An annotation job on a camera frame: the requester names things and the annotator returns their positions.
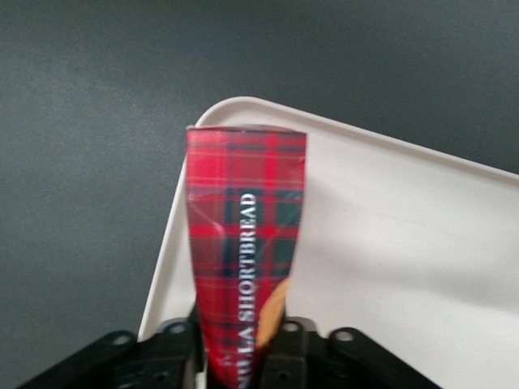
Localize white rectangular tray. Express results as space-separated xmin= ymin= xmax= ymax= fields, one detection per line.
xmin=136 ymin=95 xmax=519 ymax=389

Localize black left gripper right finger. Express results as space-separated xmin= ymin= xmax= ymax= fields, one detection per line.
xmin=259 ymin=315 xmax=328 ymax=389

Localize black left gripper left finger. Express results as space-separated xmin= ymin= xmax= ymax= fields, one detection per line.
xmin=139 ymin=317 xmax=207 ymax=389

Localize red tartan cookie box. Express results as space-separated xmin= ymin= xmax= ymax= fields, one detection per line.
xmin=185 ymin=124 xmax=308 ymax=389

